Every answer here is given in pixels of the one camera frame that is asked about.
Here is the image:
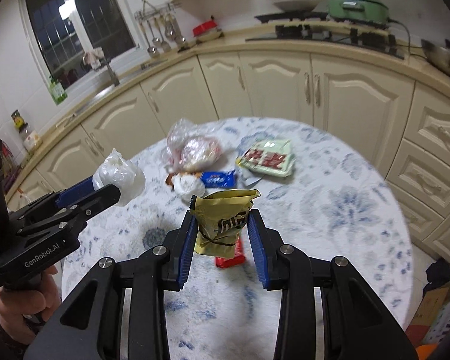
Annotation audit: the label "clear plastic food bag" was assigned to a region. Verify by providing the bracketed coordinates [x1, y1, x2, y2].
[161, 118, 224, 172]

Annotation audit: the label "person's left hand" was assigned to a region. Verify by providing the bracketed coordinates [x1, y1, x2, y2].
[0, 266, 62, 345]

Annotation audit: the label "kitchen window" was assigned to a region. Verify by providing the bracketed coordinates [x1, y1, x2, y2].
[23, 0, 137, 89]

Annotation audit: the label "blue brown wafer wrapper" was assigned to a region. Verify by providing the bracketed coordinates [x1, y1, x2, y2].
[200, 171, 236, 189]

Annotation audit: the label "black power cable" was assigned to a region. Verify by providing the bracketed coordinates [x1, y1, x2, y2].
[387, 17, 428, 63]

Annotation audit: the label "red lidded bowl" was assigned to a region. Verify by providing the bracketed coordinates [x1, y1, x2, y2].
[193, 16, 224, 45]

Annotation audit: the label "green dish soap bottle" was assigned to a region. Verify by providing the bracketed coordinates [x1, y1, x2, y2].
[49, 76, 67, 105]

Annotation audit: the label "red snack wrapper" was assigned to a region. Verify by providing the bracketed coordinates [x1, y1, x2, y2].
[214, 235, 248, 270]

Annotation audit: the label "round floral tablecloth table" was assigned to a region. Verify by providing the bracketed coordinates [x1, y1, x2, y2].
[61, 116, 415, 360]

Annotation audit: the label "cream lower kitchen cabinets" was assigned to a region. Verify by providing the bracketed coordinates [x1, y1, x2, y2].
[8, 47, 450, 262]

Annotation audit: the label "black cloth on floor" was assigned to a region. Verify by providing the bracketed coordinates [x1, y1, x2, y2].
[423, 258, 450, 296]

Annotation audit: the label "green instant noodle packet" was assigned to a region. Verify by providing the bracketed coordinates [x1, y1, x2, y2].
[236, 140, 295, 178]

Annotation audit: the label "brown cardboard box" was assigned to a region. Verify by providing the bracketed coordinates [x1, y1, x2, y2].
[406, 282, 450, 347]

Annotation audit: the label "black gas stove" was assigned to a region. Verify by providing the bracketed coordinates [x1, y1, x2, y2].
[245, 10, 405, 60]

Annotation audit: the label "white plastic bag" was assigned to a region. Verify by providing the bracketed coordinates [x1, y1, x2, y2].
[91, 148, 146, 206]

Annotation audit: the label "faucet with cloth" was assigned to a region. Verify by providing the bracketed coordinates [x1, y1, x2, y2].
[82, 47, 120, 86]

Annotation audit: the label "green electric cooker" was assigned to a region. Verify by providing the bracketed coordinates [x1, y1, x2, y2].
[328, 0, 389, 28]

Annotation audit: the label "yellow snack packet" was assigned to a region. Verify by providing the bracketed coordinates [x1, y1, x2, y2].
[189, 189, 261, 259]

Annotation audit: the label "white crumpled tissue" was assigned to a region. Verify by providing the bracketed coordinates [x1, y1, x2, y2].
[166, 173, 206, 203]

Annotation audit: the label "steel wok pan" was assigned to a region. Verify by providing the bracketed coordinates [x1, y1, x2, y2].
[421, 39, 450, 77]

